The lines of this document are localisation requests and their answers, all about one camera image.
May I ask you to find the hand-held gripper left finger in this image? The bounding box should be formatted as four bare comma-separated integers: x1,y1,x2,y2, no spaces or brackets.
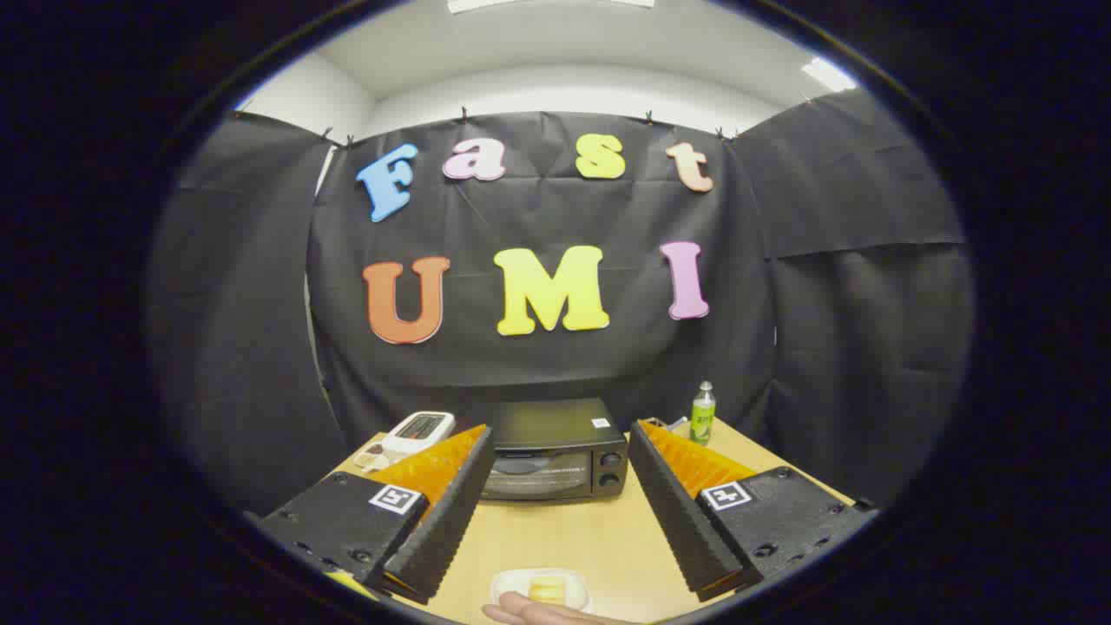
258,424,496,606

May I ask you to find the green drink bottle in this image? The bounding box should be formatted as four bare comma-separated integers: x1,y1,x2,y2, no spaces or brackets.
690,380,718,446

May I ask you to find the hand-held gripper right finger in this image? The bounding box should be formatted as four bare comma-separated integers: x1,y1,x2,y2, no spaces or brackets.
628,420,878,602

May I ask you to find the white plate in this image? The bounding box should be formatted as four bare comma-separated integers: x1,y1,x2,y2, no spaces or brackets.
490,568,594,614

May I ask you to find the ceiling light panel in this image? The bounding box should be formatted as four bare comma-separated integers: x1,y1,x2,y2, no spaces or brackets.
447,0,656,15
800,56,858,93

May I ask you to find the black toaster oven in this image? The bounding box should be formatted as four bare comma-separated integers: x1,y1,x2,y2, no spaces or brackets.
476,398,629,504

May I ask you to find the white pop-up toaster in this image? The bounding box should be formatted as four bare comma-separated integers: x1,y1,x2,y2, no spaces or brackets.
380,411,457,458

